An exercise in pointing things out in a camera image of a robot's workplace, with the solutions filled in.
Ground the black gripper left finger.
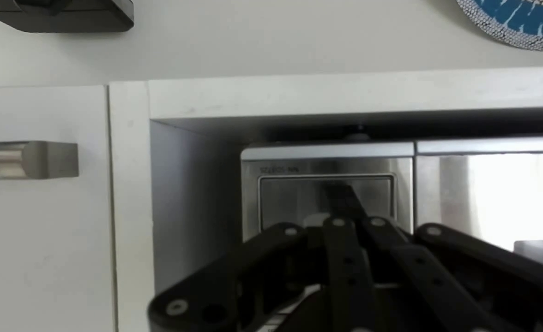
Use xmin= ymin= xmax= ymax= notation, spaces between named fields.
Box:
xmin=146 ymin=216 xmax=381 ymax=332

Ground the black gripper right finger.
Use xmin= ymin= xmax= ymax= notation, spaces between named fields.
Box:
xmin=358 ymin=216 xmax=543 ymax=332

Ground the stainless steel microwave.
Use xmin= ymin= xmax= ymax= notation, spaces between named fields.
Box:
xmin=240 ymin=135 xmax=543 ymax=275

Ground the blue patterned decorative plate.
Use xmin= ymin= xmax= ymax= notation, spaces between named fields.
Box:
xmin=454 ymin=0 xmax=543 ymax=52

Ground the black steel coffee maker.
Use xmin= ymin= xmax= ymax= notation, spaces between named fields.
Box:
xmin=0 ymin=0 xmax=137 ymax=36

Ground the white wall cabinet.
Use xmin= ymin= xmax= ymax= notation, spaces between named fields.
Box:
xmin=0 ymin=65 xmax=543 ymax=332

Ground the steel cabinet bar handle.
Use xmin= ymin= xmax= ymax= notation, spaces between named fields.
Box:
xmin=0 ymin=141 xmax=80 ymax=181

